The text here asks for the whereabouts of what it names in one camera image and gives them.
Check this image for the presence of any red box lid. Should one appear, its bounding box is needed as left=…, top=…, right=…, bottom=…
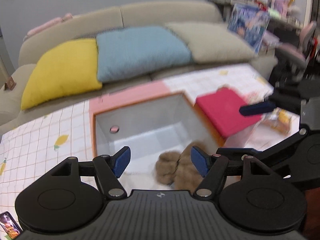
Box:
left=195, top=87, right=262, bottom=139

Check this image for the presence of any small brown stand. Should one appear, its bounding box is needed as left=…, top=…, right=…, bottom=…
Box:
left=4, top=76, right=16, bottom=90

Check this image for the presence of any pink office chair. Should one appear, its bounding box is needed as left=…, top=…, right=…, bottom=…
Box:
left=276, top=21, right=317, bottom=79

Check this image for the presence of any light blue cushion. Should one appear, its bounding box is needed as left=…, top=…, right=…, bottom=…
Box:
left=96, top=26, right=193, bottom=83

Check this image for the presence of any beige sofa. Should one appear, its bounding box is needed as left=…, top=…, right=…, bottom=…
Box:
left=0, top=0, right=279, bottom=131

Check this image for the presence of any beige cushion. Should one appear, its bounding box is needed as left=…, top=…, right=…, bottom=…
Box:
left=165, top=22, right=256, bottom=64

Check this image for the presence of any blue anime print pillow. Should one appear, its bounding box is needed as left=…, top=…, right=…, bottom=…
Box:
left=228, top=3, right=270, bottom=53

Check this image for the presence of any white grid lemon tablecloth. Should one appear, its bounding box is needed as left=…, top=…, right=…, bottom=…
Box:
left=0, top=63, right=301, bottom=215

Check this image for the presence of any yellow snack packet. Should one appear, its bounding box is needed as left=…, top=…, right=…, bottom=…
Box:
left=261, top=108, right=292, bottom=134

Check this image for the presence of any brown knotted plush pillow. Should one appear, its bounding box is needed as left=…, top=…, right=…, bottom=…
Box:
left=155, top=141, right=213, bottom=193

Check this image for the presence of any smartphone with lit screen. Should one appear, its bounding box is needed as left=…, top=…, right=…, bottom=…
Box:
left=0, top=211, right=23, bottom=239

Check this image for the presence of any grey desk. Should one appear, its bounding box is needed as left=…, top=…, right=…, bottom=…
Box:
left=207, top=0, right=303, bottom=30

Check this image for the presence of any pink item on sofa back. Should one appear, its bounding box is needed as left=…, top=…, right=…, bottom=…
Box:
left=23, top=13, right=73, bottom=41

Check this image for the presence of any yellow cushion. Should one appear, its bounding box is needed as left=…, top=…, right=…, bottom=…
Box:
left=21, top=39, right=103, bottom=110

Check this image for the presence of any orange-rimmed white storage box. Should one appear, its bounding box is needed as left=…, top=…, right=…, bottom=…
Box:
left=89, top=81, right=221, bottom=193

